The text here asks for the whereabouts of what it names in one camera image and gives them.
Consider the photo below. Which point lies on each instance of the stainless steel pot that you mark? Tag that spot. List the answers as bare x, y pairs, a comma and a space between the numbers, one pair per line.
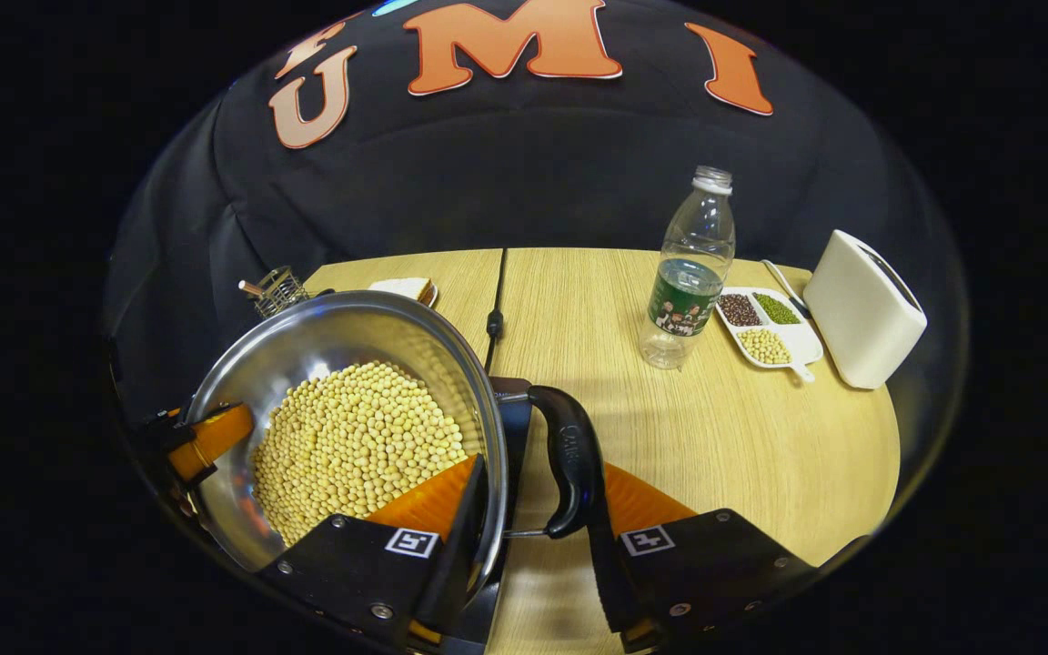
324, 337

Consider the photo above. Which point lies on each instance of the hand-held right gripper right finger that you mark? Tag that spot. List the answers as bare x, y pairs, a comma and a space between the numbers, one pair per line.
604, 573

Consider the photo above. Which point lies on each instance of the white divided bean dish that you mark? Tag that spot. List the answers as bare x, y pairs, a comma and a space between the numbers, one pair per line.
765, 327

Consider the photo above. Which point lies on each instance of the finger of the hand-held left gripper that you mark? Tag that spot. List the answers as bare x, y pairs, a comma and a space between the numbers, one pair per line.
215, 438

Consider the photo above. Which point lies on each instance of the clear plastic water bottle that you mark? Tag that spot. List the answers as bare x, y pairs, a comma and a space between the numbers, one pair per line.
688, 273

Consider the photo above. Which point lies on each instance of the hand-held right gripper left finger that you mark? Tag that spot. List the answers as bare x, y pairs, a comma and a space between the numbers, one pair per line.
460, 555

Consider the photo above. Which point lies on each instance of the sandwich with lettuce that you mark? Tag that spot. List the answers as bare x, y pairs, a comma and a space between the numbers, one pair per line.
406, 289

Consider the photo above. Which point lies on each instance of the white rounded box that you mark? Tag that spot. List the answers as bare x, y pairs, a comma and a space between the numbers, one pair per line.
861, 314

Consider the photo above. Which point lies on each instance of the pile of yellow soybeans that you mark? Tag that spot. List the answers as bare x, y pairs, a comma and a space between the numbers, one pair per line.
351, 437

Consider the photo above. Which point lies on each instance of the white spoon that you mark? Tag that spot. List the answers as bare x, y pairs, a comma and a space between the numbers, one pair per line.
783, 287

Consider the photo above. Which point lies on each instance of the small white plate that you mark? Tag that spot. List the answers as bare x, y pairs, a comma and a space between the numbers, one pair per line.
433, 296

